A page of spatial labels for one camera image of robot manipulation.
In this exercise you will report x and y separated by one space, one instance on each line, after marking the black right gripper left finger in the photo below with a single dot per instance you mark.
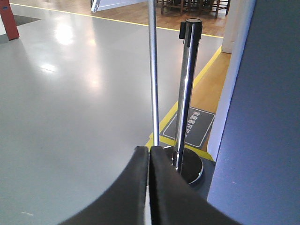
123 203

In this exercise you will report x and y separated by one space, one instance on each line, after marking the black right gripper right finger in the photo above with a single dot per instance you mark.
173 201

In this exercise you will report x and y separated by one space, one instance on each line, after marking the white fridge door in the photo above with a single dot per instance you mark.
256 132

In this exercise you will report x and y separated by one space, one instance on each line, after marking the dark floor sign sticker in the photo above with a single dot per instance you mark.
199 124

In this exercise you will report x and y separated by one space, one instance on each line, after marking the wooden dining chair front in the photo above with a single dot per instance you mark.
182 5

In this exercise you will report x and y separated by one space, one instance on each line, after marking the wooden dining chair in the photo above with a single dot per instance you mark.
210 6
182 5

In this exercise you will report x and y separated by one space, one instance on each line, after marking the wooden dining chair right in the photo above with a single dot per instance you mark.
210 6

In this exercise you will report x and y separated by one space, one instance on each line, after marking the sign stand with round base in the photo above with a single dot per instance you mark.
152 28

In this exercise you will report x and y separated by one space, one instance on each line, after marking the red pillar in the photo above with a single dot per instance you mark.
8 20

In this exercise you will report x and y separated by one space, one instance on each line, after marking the chrome stanchion post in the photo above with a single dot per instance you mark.
186 162

